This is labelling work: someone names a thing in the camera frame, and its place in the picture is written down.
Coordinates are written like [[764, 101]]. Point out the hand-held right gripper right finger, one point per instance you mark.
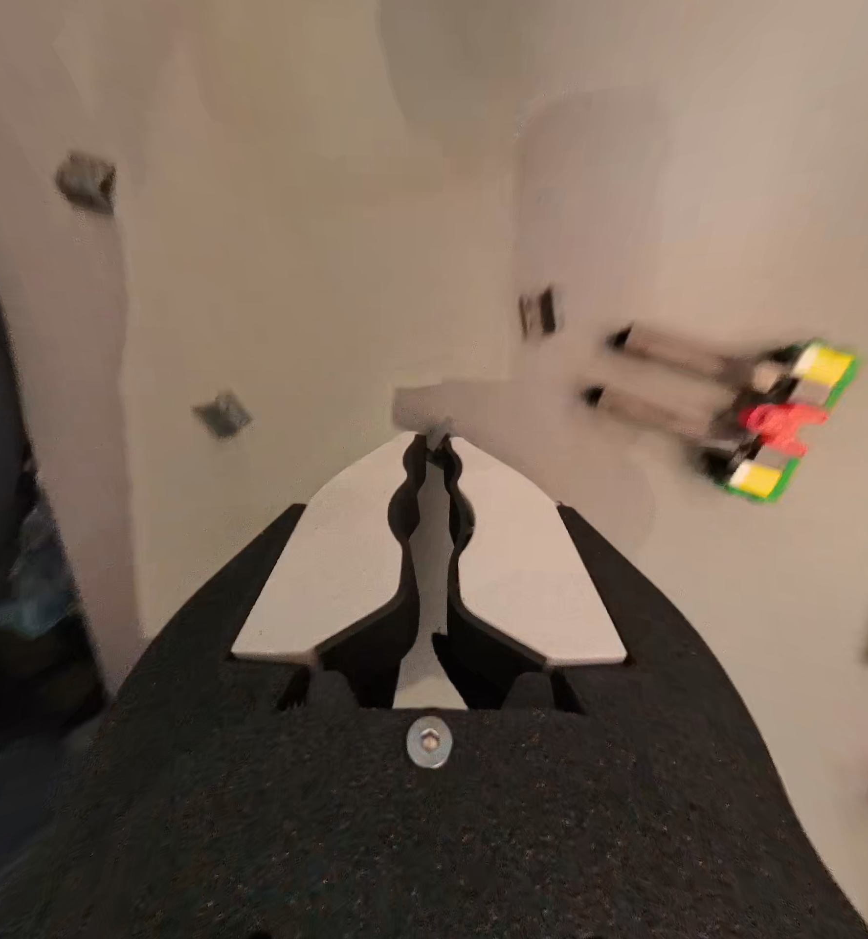
[[529, 572]]

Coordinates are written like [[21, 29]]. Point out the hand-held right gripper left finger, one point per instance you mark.
[[324, 572]]

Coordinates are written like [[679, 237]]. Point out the person's blue jeans leg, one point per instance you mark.
[[41, 579]]

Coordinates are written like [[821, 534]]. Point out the black and green brick assembly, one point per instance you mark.
[[775, 422]]

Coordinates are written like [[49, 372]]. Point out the dark grey stud brick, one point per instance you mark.
[[85, 183]]

